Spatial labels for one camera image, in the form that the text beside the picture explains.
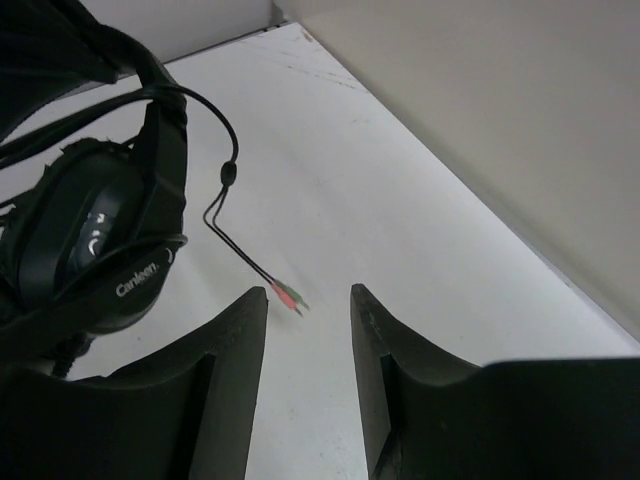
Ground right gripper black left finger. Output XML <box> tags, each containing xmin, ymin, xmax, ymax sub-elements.
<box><xmin>1</xmin><ymin>287</ymin><xmax>268</xmax><ymax>479</ymax></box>

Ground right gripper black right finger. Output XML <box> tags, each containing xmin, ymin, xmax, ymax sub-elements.
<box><xmin>350</xmin><ymin>284</ymin><xmax>639</xmax><ymax>479</ymax></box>

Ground thin black headphone cord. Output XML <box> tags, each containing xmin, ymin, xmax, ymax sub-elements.
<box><xmin>0</xmin><ymin>82</ymin><xmax>311</xmax><ymax>319</ymax></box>

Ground black headphones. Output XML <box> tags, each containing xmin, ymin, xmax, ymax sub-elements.
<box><xmin>1</xmin><ymin>1</ymin><xmax>187</xmax><ymax>367</ymax></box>

